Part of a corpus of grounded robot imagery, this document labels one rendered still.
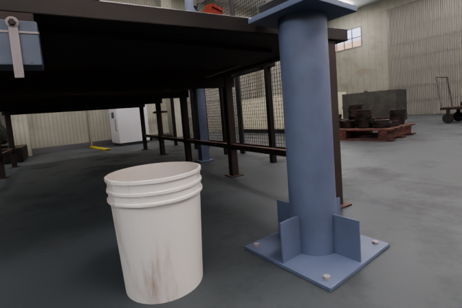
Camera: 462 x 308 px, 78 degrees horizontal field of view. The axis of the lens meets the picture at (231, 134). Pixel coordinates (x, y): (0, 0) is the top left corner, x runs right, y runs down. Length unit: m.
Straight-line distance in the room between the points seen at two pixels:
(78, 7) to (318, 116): 0.82
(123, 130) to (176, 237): 5.59
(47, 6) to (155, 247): 0.75
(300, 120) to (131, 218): 0.61
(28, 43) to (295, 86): 0.80
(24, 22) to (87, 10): 0.17
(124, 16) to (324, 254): 1.05
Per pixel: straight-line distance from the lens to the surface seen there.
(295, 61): 1.02
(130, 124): 6.46
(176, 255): 0.92
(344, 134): 4.42
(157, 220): 0.86
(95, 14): 1.04
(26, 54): 0.99
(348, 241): 1.11
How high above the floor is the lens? 0.54
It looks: 5 degrees down
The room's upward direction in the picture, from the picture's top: 5 degrees counter-clockwise
